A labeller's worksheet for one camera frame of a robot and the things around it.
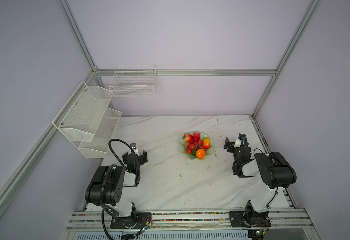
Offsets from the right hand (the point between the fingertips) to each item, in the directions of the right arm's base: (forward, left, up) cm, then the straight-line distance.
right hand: (233, 137), depth 94 cm
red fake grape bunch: (-7, +27, -2) cm, 28 cm away
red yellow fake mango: (-3, +17, -3) cm, 18 cm away
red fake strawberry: (+2, +24, -2) cm, 24 cm away
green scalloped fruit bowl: (-3, +33, -6) cm, 33 cm away
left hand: (-9, +64, -5) cm, 64 cm away
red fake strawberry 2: (0, +29, -1) cm, 29 cm away
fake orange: (-11, +22, -3) cm, 25 cm away
